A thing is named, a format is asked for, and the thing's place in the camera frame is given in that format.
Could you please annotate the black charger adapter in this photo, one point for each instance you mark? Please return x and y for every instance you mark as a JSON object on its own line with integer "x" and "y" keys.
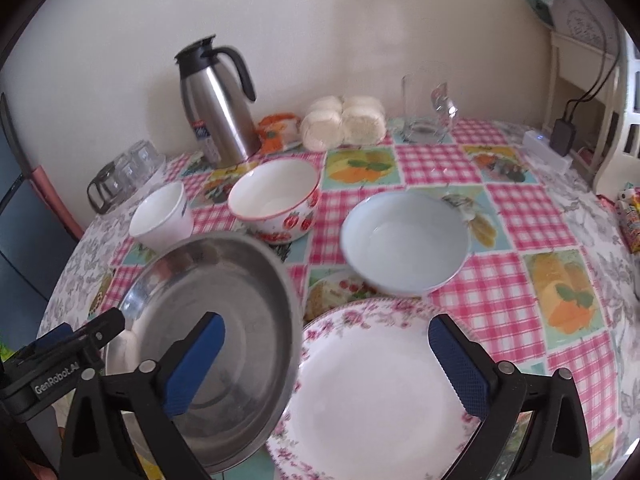
{"x": 562, "y": 137}

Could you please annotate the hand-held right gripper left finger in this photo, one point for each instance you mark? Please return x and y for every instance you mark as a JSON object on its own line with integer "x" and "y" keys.
{"x": 195, "y": 365}

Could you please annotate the cream plastic rack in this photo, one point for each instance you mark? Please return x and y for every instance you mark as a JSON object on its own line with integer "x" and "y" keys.
{"x": 617, "y": 150}

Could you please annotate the white round tray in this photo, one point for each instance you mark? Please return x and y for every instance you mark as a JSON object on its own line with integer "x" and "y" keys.
{"x": 152, "y": 178}

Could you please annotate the white buns plastic pack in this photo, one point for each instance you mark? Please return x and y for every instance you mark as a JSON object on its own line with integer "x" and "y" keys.
{"x": 340, "y": 122}

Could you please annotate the printed glass mug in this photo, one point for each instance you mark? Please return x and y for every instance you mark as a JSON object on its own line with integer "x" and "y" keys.
{"x": 446, "y": 106}

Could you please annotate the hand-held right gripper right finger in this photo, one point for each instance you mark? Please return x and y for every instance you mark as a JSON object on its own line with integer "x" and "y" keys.
{"x": 457, "y": 365}

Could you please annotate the clear drinking glass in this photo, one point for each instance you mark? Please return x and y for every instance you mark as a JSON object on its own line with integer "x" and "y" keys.
{"x": 126, "y": 172}
{"x": 145, "y": 154}

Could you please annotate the round stainless steel plate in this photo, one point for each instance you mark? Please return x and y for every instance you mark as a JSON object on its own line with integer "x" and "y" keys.
{"x": 240, "y": 310}

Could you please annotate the strawberry print bowl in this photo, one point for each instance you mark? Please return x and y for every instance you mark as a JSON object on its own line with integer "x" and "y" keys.
{"x": 270, "y": 195}

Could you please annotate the grey floral tablecloth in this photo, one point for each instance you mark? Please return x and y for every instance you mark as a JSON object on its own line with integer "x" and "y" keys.
{"x": 75, "y": 265}

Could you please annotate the stainless steel thermos jug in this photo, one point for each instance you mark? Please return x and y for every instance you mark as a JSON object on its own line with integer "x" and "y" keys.
{"x": 220, "y": 110}

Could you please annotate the pink plaid fruit tablecloth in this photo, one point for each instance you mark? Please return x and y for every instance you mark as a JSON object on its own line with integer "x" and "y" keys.
{"x": 500, "y": 225}

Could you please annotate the pale blue round bowl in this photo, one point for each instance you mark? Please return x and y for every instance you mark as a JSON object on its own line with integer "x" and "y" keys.
{"x": 405, "y": 240}

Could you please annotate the grey cushion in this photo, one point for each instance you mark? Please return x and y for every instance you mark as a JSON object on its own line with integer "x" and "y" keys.
{"x": 580, "y": 10}

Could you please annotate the colourful snack packet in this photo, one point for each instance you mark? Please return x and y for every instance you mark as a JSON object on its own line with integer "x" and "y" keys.
{"x": 631, "y": 220}

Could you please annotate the pink foam strip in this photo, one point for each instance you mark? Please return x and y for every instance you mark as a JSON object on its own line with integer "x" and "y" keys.
{"x": 55, "y": 200}

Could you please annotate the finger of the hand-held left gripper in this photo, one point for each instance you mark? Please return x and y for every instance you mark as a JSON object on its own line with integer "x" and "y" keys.
{"x": 102, "y": 327}

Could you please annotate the blue cabinet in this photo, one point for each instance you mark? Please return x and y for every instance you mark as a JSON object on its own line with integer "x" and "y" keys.
{"x": 20, "y": 260}

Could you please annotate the white square bowl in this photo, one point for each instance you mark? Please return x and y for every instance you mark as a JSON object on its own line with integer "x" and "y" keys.
{"x": 160, "y": 220}

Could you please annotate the orange snack packet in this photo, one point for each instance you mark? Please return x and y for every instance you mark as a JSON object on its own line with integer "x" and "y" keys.
{"x": 275, "y": 132}

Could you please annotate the pink floral rimmed plate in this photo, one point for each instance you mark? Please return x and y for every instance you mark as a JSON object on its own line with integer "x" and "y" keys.
{"x": 370, "y": 390}

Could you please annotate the white power strip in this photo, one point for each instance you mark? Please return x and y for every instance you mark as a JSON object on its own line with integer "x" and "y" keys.
{"x": 537, "y": 142}

